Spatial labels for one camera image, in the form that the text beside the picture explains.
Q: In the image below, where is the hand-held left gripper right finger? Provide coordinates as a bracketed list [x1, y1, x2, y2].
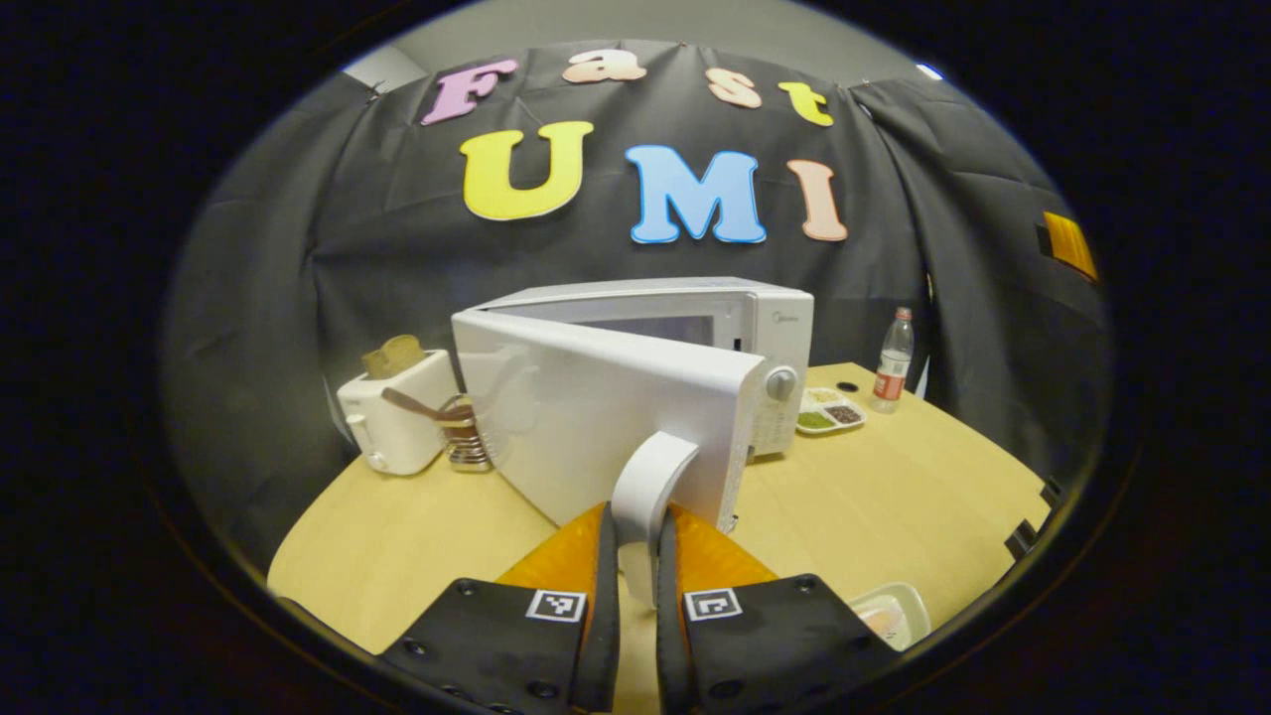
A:
[655, 504, 900, 714]

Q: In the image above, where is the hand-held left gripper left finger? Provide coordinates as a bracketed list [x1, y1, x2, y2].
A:
[377, 501, 622, 714]

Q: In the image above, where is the white microwave oven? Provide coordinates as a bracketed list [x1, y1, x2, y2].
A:
[450, 276, 815, 607]

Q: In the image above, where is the white plastic food tray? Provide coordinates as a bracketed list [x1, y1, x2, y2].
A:
[847, 582, 932, 652]

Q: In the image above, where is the plastic bottle with red label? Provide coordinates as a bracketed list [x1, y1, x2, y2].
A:
[871, 307, 916, 415]

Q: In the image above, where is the metal utensil rack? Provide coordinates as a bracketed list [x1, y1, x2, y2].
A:
[437, 394, 494, 473]

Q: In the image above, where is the white divided plate of beans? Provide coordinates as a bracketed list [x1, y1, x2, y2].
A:
[796, 386, 867, 436]

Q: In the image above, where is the white toaster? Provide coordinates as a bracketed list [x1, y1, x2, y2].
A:
[336, 348, 463, 476]

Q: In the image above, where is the brown wooden spoon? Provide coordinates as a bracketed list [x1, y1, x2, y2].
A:
[380, 387, 478, 428]

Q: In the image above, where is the brown toast slice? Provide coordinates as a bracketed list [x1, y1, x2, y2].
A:
[360, 335, 428, 380]

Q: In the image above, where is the black backdrop cloth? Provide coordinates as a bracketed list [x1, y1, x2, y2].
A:
[164, 40, 1113, 577]

